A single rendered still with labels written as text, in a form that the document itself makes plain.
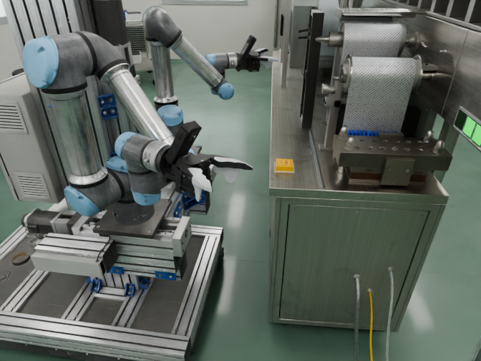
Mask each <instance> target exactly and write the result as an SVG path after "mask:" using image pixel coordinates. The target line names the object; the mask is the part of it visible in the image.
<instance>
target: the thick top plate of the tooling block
mask: <svg viewBox="0 0 481 361"><path fill-rule="evenodd" d="M338 136H339V135H334V140H333V145H332V149H333V152H334V156H335V159H336V162H337V165H338V166H339V167H357V168H383V166H384V161H385V158H386V157H399V158H414V159H415V163H414V167H413V170H444V171H448V169H449V167H450V163H451V161H452V158H453V156H452V155H451V154H450V153H449V152H448V151H447V150H446V149H445V148H444V150H443V154H436V153H433V152H432V150H434V147H435V145H436V143H437V142H438V140H437V139H436V138H434V139H433V141H434V142H433V143H426V142H425V141H423V139H424V138H407V137H404V139H383V138H378V136H365V135H347V139H346V140H341V139H338ZM349 138H353V139H354V143H355V146H354V148H355V149H354V150H352V151H350V150H346V149H345V146H346V143H347V140H348V139H349Z"/></svg>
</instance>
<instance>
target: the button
mask: <svg viewBox="0 0 481 361"><path fill-rule="evenodd" d="M276 171H291V172H293V159H280V158H276Z"/></svg>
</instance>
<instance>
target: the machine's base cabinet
mask: <svg viewBox="0 0 481 361"><path fill-rule="evenodd" d="M445 207H446V204H432V203H402V202H386V201H357V200H341V199H325V198H296V197H280V196H271V216H270V232H269V237H270V255H269V294H268V322H272V323H276V324H282V325H283V326H287V325H300V326H310V327H329V328H339V329H354V325H355V314H356V283H355V280H354V278H353V276H354V275H355V274H358V275H359V276H360V278H361V279H360V280H359V286H360V310H359V330H368V331H370V320H371V309H370V298H369V294H368V293H367V289H371V290H372V293H371V299H372V309H373V319H372V332H375V331H378V332H384V331H387V325H388V318H389V307H390V299H391V278H390V273H389V272H388V269H387V268H388V267H390V266H391V267H393V269H394V271H393V272H392V273H393V280H394V298H393V306H392V318H391V324H390V332H398V330H399V327H400V324H401V323H402V320H403V317H404V314H405V312H406V309H407V306H408V304H409V300H410V299H411V296H412V293H413V291H414V288H415V285H416V283H417V280H418V278H419V275H420V272H421V270H422V267H423V265H424V261H425V259H426V257H427V254H428V251H429V248H430V246H431V244H432V241H433V238H434V235H435V233H436V231H437V227H438V226H439V222H440V220H441V217H442V214H443V212H444V209H445Z"/></svg>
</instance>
